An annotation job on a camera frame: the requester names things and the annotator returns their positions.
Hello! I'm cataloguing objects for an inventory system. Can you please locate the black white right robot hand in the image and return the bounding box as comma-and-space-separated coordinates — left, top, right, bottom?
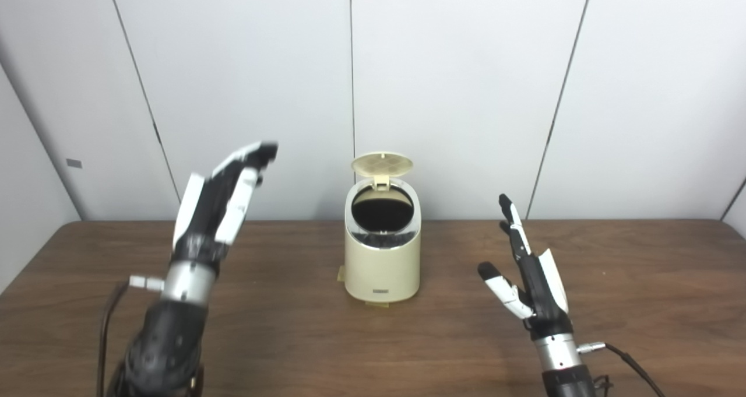
478, 194, 575, 342

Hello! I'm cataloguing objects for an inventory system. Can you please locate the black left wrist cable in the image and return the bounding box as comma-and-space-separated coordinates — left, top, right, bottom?
96, 276, 167, 397

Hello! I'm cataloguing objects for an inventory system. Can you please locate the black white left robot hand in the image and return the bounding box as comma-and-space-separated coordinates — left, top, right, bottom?
172, 142, 279, 264

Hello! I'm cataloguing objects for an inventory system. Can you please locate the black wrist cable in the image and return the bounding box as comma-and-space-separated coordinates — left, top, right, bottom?
577, 342, 668, 397
96, 276, 167, 397

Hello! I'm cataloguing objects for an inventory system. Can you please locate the round cream bin lid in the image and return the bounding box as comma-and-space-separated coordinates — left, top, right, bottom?
351, 152, 414, 189

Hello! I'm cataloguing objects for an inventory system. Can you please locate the cream-colored plastic bin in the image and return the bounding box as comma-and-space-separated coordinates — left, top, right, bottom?
344, 178, 421, 303

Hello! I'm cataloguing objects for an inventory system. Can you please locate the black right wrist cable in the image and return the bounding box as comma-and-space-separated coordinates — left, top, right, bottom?
577, 342, 668, 397

